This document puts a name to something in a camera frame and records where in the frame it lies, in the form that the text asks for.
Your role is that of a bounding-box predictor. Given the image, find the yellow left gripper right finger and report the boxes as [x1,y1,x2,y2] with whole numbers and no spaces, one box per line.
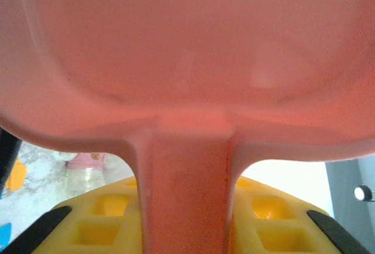
[230,176,372,254]

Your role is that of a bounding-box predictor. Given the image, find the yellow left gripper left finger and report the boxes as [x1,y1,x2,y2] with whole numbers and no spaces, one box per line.
[4,176,147,254]

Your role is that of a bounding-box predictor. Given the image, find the pink plastic dustpan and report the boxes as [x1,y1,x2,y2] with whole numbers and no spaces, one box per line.
[0,0,375,254]

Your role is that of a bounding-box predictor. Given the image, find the orange paper scrap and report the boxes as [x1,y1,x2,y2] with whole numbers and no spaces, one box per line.
[5,159,28,191]

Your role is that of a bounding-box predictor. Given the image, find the white plush bear pink shirt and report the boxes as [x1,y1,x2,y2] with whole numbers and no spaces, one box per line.
[52,151,120,201]

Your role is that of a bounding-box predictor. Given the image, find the white round disc fixture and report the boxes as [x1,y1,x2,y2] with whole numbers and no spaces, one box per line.
[353,185,374,204]

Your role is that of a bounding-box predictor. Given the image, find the blue paper scrap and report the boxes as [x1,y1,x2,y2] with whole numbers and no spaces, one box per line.
[0,221,12,240]

